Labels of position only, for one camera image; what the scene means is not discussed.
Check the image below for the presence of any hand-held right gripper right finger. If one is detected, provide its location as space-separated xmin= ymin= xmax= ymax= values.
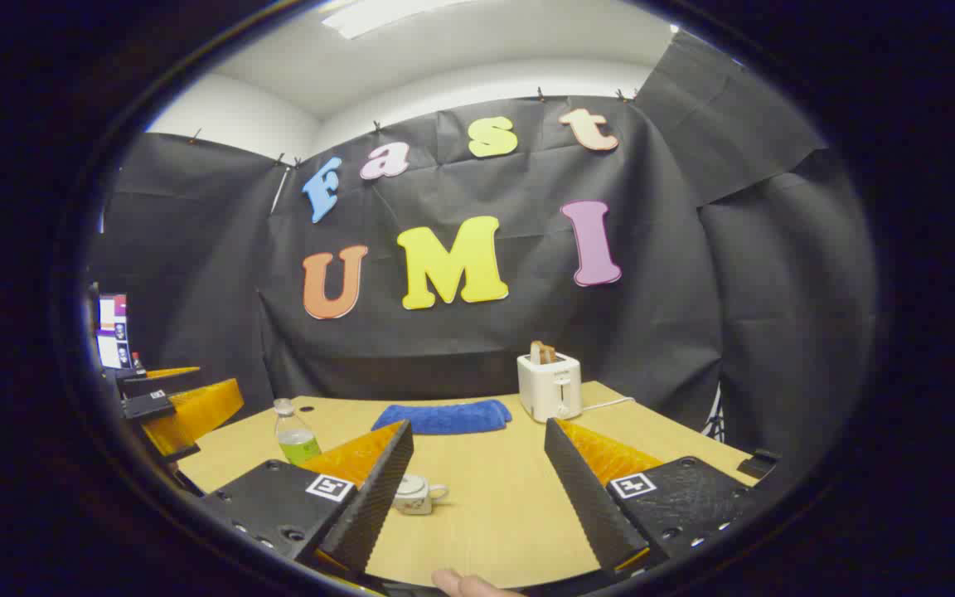
xmin=543 ymin=417 xmax=767 ymax=575

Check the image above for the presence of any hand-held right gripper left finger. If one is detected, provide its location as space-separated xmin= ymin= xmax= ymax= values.
xmin=200 ymin=420 xmax=414 ymax=577

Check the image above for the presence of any white ceramic teacup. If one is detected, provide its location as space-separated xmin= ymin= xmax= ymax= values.
xmin=392 ymin=481 xmax=450 ymax=517

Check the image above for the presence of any clear green-label water bottle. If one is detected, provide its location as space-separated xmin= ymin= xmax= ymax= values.
xmin=273 ymin=398 xmax=322 ymax=467

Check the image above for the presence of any computer monitor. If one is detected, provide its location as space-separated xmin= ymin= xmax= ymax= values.
xmin=96 ymin=294 xmax=132 ymax=370

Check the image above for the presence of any blue towel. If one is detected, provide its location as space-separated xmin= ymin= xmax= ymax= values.
xmin=371 ymin=399 xmax=513 ymax=435

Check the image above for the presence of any white toaster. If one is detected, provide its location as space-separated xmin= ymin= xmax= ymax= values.
xmin=517 ymin=352 xmax=584 ymax=424

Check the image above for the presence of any metal tripod stand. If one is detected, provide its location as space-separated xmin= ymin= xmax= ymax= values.
xmin=703 ymin=383 xmax=727 ymax=440

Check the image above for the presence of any black table clamp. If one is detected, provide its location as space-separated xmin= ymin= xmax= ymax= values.
xmin=737 ymin=448 xmax=782 ymax=479

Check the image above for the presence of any ceiling light panel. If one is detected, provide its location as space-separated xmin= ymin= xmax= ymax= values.
xmin=320 ymin=0 xmax=478 ymax=40

